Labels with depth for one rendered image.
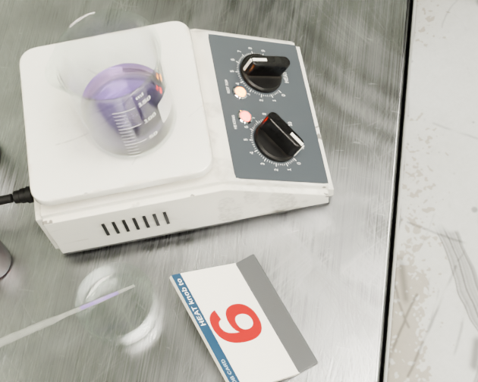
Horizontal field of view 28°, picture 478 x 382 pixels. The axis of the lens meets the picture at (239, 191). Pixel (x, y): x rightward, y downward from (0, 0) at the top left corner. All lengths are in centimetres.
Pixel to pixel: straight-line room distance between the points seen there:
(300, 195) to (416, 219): 9
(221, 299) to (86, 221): 10
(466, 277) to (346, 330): 9
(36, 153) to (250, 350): 19
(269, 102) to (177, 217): 10
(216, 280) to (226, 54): 16
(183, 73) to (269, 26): 14
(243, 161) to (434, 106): 17
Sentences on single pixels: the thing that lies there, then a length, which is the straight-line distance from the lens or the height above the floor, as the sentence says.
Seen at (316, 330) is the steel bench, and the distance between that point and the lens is 66.
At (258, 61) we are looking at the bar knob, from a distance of 67.
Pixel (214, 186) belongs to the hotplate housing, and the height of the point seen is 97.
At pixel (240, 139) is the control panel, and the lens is 64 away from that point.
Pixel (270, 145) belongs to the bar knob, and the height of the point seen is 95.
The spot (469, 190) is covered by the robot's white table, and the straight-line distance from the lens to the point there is 70.
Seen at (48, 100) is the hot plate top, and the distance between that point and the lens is 65.
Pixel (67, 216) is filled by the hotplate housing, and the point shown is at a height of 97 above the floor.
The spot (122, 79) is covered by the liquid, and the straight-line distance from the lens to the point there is 62.
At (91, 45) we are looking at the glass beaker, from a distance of 60.
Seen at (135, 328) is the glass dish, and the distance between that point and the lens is 67.
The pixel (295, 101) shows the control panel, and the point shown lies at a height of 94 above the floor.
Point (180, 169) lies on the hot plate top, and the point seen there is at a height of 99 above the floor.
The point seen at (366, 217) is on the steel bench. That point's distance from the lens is 68.
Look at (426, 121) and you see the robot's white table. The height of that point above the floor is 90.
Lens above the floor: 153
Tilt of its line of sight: 65 degrees down
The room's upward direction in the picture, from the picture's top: 11 degrees counter-clockwise
